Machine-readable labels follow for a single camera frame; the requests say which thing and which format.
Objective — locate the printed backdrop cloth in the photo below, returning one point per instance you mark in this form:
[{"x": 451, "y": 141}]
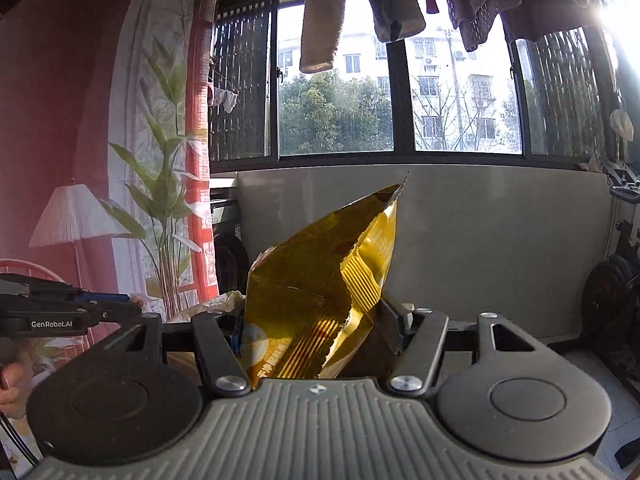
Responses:
[{"x": 75, "y": 110}]

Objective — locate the white hanging pouch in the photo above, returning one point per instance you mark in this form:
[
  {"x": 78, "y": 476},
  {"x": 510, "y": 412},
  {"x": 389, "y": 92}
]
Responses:
[{"x": 622, "y": 124}]

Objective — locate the person's left hand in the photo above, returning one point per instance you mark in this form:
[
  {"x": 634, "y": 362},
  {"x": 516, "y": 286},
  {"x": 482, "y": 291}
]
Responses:
[{"x": 11, "y": 390}]

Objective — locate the purple knit hanging sweater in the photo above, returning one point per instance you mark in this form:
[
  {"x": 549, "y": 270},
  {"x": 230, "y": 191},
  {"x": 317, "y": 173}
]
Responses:
[{"x": 475, "y": 0}]

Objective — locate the dark framed window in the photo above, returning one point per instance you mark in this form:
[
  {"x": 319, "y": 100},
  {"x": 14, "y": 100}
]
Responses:
[{"x": 345, "y": 115}]

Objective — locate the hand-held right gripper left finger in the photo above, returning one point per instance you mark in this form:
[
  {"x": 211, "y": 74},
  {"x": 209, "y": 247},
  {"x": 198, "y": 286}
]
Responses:
[{"x": 222, "y": 355}]

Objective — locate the grey hanging cloth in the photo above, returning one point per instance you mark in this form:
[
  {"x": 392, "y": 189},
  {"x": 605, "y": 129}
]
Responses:
[{"x": 395, "y": 5}]

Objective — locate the beige hanging towel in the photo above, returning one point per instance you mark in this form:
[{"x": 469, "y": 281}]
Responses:
[{"x": 322, "y": 15}]

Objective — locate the maroon hanging garment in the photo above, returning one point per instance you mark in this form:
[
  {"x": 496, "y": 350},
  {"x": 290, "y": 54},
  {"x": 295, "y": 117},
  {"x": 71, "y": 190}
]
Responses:
[{"x": 545, "y": 0}]

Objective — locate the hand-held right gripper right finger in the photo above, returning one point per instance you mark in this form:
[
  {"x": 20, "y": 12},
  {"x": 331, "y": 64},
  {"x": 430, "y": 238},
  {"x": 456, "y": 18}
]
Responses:
[{"x": 397, "y": 330}]

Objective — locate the black exercise bike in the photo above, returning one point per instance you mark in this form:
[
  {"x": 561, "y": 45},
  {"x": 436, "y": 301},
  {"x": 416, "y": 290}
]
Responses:
[{"x": 607, "y": 300}]

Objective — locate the gold foil snack bag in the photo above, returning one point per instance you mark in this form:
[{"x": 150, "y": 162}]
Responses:
[{"x": 300, "y": 310}]

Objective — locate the small white hanging garment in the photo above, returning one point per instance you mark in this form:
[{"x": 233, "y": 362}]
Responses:
[{"x": 227, "y": 97}]

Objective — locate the brown cardboard box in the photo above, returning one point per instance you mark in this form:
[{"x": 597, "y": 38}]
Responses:
[{"x": 182, "y": 362}]

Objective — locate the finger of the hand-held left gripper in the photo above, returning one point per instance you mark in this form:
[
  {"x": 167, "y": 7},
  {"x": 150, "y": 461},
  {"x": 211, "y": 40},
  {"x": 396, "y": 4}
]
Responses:
[
  {"x": 107, "y": 300},
  {"x": 122, "y": 321}
]

